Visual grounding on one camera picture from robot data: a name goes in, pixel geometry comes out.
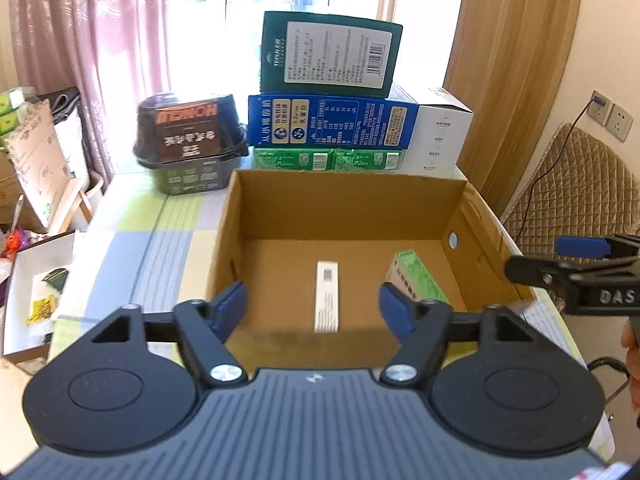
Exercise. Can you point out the wooden stool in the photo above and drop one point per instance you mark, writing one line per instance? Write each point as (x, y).
(85, 200)

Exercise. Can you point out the slim white box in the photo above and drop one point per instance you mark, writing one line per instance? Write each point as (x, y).
(327, 295)

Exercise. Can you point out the blue box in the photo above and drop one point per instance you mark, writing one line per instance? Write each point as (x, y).
(330, 122)

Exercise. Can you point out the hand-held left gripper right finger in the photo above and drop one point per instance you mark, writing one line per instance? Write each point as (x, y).
(395, 310)

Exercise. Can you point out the small green and white box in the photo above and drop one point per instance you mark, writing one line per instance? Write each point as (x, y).
(417, 277)

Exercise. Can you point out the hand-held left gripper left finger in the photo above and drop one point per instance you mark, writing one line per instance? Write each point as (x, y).
(230, 307)

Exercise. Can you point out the brown quilted chair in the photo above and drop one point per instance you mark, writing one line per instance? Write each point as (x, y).
(585, 185)

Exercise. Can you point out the dark green box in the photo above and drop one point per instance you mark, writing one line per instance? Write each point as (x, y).
(330, 55)

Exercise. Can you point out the person's right hand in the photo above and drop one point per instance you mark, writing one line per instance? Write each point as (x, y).
(635, 335)

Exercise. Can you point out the large white box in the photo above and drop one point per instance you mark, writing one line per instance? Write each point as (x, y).
(442, 135)

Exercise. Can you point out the dark green packet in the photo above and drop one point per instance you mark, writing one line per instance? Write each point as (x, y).
(55, 280)

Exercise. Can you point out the black instant food bowl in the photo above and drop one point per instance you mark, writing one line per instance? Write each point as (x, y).
(187, 135)

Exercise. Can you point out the desktop with checked tablecloth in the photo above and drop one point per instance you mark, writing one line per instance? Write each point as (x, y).
(150, 240)

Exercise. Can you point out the printed cardboard sheet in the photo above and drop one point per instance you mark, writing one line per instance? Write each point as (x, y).
(40, 160)

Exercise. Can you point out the red toy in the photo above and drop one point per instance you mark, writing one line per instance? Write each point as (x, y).
(15, 242)

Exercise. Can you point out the wooden post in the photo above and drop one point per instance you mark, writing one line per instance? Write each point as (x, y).
(382, 5)
(392, 6)

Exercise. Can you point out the wall outlet with plug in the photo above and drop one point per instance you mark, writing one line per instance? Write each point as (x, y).
(597, 107)

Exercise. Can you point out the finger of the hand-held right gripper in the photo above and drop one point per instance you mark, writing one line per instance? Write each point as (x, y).
(530, 270)
(582, 247)

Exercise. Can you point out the empty wall outlet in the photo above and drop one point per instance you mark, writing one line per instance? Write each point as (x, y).
(620, 122)

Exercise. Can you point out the pink curtain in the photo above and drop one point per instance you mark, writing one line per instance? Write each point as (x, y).
(90, 35)

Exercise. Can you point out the wooden door panel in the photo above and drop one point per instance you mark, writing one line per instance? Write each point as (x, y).
(510, 60)

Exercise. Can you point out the cardboard box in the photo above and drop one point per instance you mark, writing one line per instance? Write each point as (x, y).
(340, 210)

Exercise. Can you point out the black bag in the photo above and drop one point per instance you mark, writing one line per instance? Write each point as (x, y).
(62, 105)

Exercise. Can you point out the brown cardboard carton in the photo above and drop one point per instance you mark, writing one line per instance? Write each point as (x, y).
(12, 200)

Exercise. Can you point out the yellow packet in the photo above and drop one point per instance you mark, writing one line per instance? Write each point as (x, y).
(41, 310)

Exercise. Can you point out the stack of green tissue packs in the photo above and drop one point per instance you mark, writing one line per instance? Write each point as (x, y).
(10, 107)

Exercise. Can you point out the open white gift box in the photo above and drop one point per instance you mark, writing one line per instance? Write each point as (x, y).
(25, 280)

